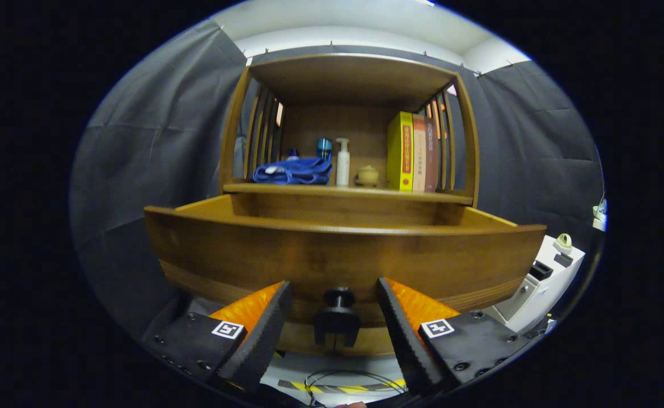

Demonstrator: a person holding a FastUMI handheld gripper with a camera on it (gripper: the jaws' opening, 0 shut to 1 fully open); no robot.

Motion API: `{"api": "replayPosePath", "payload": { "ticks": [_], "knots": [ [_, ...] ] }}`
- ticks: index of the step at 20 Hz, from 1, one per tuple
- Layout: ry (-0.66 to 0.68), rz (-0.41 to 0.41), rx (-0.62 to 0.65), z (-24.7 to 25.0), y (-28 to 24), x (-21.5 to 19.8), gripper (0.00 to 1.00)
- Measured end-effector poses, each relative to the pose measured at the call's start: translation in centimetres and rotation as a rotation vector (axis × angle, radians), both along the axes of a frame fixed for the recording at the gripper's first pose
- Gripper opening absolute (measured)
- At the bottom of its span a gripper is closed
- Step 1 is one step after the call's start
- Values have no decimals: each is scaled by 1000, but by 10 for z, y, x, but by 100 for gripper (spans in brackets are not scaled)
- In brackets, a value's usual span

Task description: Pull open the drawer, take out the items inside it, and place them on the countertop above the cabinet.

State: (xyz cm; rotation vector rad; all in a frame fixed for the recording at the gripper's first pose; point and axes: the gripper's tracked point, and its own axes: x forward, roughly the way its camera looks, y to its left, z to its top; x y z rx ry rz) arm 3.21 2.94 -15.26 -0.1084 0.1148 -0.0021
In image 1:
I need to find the black drawer knob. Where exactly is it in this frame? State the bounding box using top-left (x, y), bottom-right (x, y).
top-left (313, 287), bottom-right (362, 349)

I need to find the wooden drawer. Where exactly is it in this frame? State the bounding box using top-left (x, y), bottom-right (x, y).
top-left (143, 194), bottom-right (547, 356)

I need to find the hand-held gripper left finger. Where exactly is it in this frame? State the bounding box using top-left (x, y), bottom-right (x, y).
top-left (142, 280), bottom-right (294, 394)

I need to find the yellow book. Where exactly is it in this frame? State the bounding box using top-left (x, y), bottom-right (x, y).
top-left (387, 111), bottom-right (415, 193)

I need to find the white side cabinet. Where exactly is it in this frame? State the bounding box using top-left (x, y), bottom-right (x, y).
top-left (482, 235), bottom-right (586, 335)

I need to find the orange book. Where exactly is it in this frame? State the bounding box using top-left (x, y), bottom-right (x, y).
top-left (412, 113), bottom-right (428, 193)

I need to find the beige lidded teacup with saucer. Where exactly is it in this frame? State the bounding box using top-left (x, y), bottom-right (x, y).
top-left (356, 165), bottom-right (380, 188)

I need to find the white pump bottle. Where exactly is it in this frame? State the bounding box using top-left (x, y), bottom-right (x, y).
top-left (335, 138), bottom-right (351, 187)

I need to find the folded blue towel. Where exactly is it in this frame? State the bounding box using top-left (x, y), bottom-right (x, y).
top-left (252, 156), bottom-right (333, 185)

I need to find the wooden countertop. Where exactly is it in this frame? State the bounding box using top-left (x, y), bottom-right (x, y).
top-left (223, 180), bottom-right (474, 206)

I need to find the thin black cable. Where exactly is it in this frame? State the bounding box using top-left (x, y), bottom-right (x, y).
top-left (303, 369), bottom-right (407, 406)

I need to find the brown book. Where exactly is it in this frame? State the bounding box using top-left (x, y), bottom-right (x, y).
top-left (424, 116), bottom-right (439, 193)

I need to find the wooden cabinet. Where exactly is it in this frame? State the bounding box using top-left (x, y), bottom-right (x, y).
top-left (218, 54), bottom-right (481, 239)

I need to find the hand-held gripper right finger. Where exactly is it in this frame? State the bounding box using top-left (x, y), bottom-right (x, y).
top-left (377, 277), bottom-right (532, 397)

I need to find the yellow black striped floor tape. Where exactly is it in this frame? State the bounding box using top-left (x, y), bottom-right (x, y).
top-left (278, 379), bottom-right (407, 396)

